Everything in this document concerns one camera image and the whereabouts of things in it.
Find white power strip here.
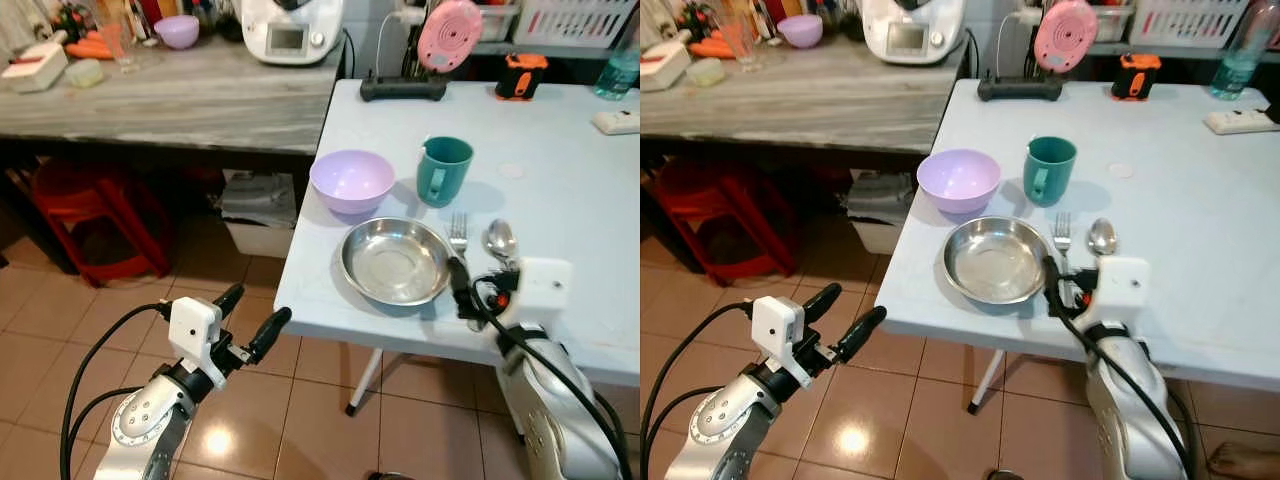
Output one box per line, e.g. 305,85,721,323
591,108,641,137
1203,107,1280,137

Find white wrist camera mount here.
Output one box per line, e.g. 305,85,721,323
1092,257,1152,327
509,257,575,327
750,296,807,390
167,296,223,390

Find silver fork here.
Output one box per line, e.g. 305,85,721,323
1051,210,1074,265
447,210,472,265

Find purple plastic bowl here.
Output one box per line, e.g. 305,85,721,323
309,149,397,218
916,148,1003,217

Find white storage bin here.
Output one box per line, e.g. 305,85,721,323
219,169,299,260
844,169,917,257

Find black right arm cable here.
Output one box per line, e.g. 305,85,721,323
470,300,633,480
1055,300,1198,480

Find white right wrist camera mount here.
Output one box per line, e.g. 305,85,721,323
509,257,575,327
1092,257,1152,327

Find bare person foot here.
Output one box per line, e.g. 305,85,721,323
1207,442,1280,480

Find white charger cable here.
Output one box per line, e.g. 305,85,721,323
374,7,427,77
994,7,1043,77

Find orange carrots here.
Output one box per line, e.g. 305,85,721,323
689,33,737,61
64,33,117,62

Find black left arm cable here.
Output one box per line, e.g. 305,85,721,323
640,302,755,480
58,302,173,480

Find white kitchen machine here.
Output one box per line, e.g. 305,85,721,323
239,0,347,68
859,0,965,68

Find pale green food container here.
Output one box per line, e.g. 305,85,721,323
64,57,107,89
686,56,726,88

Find clear green plastic bottle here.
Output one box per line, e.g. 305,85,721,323
594,8,641,102
1209,0,1280,102

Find small purple bowl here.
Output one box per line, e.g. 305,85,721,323
776,13,825,50
153,14,202,51

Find white plastic basket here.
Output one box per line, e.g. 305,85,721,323
1127,0,1253,49
511,0,634,49

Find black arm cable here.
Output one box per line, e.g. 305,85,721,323
1055,300,1198,480
470,300,633,480
58,302,173,480
640,302,755,480

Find pink round appliance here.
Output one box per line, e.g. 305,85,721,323
1032,0,1101,75
416,0,486,75

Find clear drinking glass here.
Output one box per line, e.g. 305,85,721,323
94,3,138,70
721,3,763,70

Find silver spoon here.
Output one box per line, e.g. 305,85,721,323
1086,216,1120,265
483,218,519,273

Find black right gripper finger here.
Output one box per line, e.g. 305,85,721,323
447,256,480,322
1041,255,1068,320

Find grey wooden counter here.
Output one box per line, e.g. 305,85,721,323
0,38,347,157
640,38,970,157

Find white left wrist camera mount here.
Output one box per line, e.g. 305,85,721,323
167,296,223,390
750,296,807,390

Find teal plastic mug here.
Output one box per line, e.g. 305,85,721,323
416,135,476,210
1023,135,1080,210

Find stainless steel plate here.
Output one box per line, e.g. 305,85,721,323
339,215,454,308
942,215,1052,307

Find red plastic stool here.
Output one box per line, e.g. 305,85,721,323
29,158,173,289
654,158,793,289

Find white folding table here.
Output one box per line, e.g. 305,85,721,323
874,78,1280,417
274,78,641,417

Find orange and black device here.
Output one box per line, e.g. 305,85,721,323
494,52,551,103
1110,52,1164,103

